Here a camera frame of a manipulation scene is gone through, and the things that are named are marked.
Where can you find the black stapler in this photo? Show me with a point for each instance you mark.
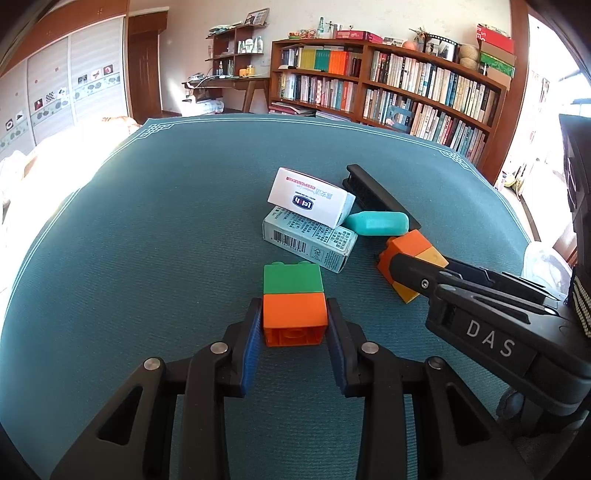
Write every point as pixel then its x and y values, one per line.
pixel 369 184

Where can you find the orange toy block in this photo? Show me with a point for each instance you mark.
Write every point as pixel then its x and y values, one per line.
pixel 408 244
pixel 293 311

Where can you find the teal cloth covered desktop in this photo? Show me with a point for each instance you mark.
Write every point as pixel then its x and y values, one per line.
pixel 161 230

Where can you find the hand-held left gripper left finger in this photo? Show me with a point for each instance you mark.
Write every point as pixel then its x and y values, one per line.
pixel 249 346

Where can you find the beige twine spool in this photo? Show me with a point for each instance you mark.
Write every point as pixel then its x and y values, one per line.
pixel 468 55

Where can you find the rows of books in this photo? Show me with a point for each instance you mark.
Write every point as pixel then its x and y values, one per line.
pixel 415 78

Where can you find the white sliding door wardrobe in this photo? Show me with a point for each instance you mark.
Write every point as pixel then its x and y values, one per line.
pixel 60 92

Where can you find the blue grey book stand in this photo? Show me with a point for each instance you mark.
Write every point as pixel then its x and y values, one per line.
pixel 399 115

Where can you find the wooden bookshelf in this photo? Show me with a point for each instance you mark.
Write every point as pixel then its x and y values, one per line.
pixel 362 81

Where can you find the green cardboard box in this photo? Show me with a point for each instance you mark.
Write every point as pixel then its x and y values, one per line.
pixel 497 64

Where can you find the wooden shelf unit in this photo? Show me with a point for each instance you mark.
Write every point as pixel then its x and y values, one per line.
pixel 233 34

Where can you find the brown wooden door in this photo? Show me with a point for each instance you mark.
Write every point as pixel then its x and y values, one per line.
pixel 145 69

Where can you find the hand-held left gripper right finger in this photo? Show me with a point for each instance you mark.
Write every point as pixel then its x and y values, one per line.
pixel 338 346

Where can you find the white box blue label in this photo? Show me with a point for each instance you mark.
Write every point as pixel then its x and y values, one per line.
pixel 304 194

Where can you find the red cardboard box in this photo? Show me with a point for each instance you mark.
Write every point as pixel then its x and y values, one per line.
pixel 496 38

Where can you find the small picture frame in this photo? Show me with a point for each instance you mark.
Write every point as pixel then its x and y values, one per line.
pixel 256 17

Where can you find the wooden writing desk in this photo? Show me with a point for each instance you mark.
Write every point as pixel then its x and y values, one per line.
pixel 240 83

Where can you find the pale teal carton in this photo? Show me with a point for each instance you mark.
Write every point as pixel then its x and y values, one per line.
pixel 304 237

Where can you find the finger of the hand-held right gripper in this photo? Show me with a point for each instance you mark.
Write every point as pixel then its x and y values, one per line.
pixel 498 279
pixel 415 277

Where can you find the green toy block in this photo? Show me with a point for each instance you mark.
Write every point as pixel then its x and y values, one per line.
pixel 291 279

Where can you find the teal soap bar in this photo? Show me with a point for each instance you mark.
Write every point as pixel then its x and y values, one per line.
pixel 376 223

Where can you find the film strip photo frame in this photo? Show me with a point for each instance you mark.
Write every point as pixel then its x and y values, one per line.
pixel 438 45

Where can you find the yellow plastic object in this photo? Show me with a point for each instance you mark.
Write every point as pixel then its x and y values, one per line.
pixel 512 180

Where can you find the white plastic bag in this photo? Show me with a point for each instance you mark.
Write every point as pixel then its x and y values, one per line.
pixel 547 272

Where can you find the flat red box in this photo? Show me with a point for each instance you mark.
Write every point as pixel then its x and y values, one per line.
pixel 358 35

